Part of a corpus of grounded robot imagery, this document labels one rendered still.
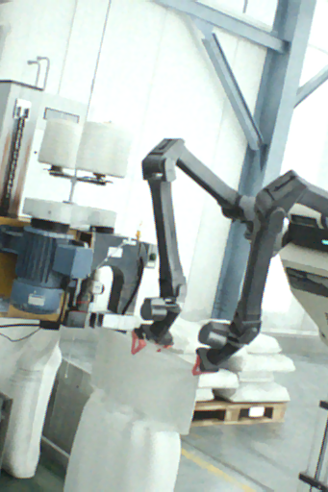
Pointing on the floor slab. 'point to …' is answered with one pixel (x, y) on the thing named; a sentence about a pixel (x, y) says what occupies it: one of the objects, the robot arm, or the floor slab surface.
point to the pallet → (227, 414)
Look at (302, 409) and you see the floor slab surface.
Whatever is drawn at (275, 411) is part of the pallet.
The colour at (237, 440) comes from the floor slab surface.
